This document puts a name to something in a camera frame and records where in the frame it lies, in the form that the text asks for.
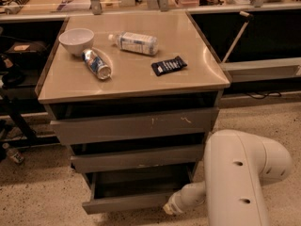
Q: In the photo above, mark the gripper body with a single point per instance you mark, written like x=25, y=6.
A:
x=179, y=201

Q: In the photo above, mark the grey bottom drawer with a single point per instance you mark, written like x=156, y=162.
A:
x=132, y=189

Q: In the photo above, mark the grey drawer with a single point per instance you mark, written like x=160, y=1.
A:
x=133, y=118
x=137, y=153
x=132, y=189

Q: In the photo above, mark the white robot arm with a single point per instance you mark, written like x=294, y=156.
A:
x=236, y=166

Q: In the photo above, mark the grey middle drawer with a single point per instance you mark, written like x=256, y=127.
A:
x=137, y=153

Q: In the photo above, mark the grey top drawer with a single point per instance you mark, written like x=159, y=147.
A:
x=133, y=118

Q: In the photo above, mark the grey drawer cabinet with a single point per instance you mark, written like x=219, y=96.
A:
x=67, y=81

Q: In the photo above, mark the dark blue snack packet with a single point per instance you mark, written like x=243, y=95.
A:
x=168, y=66

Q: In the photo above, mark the plastic bottle on floor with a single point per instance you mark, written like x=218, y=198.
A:
x=13, y=153

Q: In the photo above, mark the blue silver drink can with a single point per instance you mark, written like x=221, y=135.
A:
x=96, y=65

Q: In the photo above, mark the clear plastic water bottle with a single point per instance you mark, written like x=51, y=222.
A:
x=136, y=43

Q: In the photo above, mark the white bowl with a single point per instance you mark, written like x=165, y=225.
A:
x=76, y=40

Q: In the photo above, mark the black bag on shelf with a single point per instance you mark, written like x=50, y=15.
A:
x=29, y=50

